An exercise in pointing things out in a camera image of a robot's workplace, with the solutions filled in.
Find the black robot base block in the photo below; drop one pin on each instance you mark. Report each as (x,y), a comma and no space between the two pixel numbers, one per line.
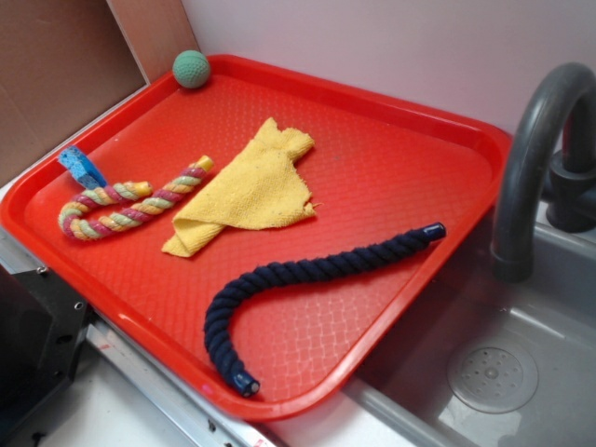
(43,325)

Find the blue sponge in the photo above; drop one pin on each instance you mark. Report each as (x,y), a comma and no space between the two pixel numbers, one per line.
(81,168)

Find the yellow cloth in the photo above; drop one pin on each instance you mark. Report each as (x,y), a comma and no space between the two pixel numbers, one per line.
(259,189)

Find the red plastic tray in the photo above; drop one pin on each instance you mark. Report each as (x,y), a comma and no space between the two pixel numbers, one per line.
(379,167)

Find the green rubber ball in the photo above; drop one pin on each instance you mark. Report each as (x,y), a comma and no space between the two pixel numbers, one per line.
(191,69)

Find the grey plastic sink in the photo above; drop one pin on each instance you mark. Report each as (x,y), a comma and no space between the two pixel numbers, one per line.
(551,316)

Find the round sink drain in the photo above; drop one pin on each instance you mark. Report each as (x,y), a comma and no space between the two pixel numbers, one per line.
(492,378)

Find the grey curved faucet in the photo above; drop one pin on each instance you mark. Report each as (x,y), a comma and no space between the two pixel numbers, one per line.
(552,159)

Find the brown cardboard panel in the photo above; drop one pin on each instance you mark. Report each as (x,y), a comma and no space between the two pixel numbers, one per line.
(64,63)

